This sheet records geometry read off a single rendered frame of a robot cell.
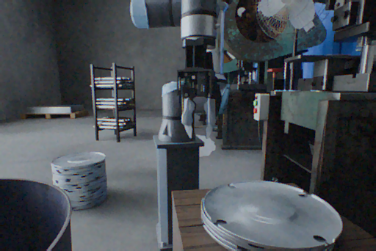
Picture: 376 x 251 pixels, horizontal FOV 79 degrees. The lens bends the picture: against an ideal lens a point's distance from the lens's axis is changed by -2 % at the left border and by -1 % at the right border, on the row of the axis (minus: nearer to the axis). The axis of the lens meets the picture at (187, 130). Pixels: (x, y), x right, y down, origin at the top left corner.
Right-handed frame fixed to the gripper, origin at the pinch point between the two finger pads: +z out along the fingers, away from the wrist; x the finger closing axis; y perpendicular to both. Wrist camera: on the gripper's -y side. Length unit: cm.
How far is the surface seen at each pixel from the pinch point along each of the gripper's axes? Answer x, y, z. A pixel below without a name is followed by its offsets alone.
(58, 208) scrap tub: -21.8, 21.1, 11.3
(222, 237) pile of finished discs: 6.8, 10.8, 19.1
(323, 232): 25.5, 8.2, 16.7
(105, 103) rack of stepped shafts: -158, -204, 7
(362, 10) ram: 50, -50, -39
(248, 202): 11.9, 0.5, 16.1
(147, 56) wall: -290, -648, -116
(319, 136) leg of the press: 34.0, -28.1, 4.7
